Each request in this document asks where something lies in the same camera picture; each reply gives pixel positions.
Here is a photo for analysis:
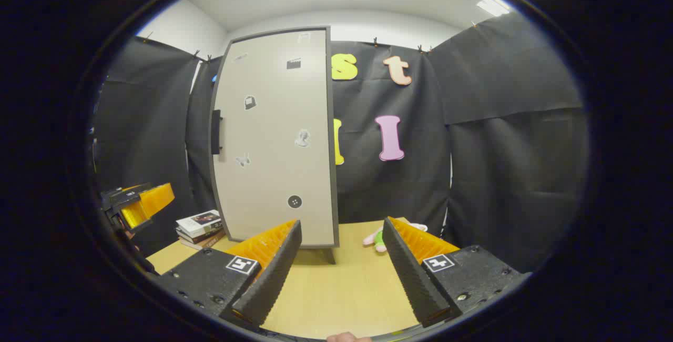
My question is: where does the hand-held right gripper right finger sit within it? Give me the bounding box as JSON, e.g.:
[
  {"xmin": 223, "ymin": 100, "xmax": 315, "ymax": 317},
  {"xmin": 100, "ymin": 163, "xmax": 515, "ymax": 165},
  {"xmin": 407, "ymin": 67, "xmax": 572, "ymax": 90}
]
[{"xmin": 382, "ymin": 217, "xmax": 532, "ymax": 328}]

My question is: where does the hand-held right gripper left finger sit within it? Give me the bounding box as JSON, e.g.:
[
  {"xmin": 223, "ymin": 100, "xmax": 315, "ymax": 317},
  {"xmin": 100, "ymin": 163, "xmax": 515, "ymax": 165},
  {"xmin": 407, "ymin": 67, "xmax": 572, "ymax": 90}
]
[{"xmin": 158, "ymin": 219, "xmax": 303, "ymax": 327}]

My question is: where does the grey cabinet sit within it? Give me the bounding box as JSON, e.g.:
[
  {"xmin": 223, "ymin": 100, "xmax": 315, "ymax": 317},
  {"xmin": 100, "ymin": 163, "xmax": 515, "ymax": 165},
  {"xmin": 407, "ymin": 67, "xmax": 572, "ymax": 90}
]
[{"xmin": 209, "ymin": 26, "xmax": 340, "ymax": 265}]

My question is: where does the black cabinet door handle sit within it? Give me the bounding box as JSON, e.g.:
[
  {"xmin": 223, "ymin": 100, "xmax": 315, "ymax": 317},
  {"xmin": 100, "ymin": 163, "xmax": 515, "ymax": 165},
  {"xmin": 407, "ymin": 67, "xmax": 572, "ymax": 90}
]
[{"xmin": 211, "ymin": 109, "xmax": 223, "ymax": 155}]

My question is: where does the beige cabinet door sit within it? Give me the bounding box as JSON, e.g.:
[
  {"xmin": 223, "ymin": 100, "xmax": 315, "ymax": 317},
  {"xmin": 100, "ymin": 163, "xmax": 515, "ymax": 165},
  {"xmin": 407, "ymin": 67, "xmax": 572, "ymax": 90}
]
[{"xmin": 209, "ymin": 26, "xmax": 340, "ymax": 249}]

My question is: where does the white book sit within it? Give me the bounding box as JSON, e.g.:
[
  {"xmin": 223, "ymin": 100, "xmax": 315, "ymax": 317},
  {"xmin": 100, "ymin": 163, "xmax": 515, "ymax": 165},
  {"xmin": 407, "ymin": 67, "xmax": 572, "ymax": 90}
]
[{"xmin": 176, "ymin": 209, "xmax": 223, "ymax": 235}]

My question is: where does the pink and green plush toy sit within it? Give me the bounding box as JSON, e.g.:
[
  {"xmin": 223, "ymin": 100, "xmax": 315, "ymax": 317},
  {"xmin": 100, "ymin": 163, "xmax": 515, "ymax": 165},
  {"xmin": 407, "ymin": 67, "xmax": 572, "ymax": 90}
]
[{"xmin": 363, "ymin": 222, "xmax": 428, "ymax": 253}]

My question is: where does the dark book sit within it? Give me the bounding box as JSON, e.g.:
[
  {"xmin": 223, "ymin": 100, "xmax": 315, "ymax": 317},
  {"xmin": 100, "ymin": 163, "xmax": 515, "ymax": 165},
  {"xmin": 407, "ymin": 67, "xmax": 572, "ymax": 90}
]
[{"xmin": 176, "ymin": 226, "xmax": 226, "ymax": 244}]

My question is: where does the brown book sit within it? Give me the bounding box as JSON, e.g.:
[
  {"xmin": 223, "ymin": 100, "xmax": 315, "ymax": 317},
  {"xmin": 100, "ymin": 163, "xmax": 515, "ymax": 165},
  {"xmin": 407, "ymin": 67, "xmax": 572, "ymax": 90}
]
[{"xmin": 180, "ymin": 233, "xmax": 227, "ymax": 250}]

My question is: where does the black backdrop cloth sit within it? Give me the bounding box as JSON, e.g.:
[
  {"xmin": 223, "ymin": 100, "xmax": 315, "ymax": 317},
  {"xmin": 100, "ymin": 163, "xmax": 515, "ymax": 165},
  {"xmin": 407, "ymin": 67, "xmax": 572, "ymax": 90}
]
[{"xmin": 92, "ymin": 13, "xmax": 589, "ymax": 274}]

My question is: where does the small ceiling light panel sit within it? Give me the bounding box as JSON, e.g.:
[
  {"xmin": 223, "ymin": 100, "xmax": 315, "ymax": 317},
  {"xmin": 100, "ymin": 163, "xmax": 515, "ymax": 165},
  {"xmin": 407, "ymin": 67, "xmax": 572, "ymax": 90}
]
[{"xmin": 476, "ymin": 0, "xmax": 511, "ymax": 17}]

